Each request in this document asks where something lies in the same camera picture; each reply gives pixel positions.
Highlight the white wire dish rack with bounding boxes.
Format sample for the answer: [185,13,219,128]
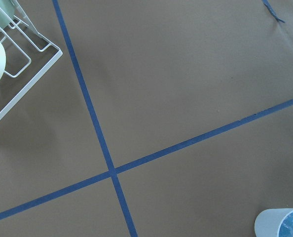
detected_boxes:
[0,0,63,121]

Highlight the light blue plastic cup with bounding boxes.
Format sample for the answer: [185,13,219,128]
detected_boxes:
[254,208,293,237]

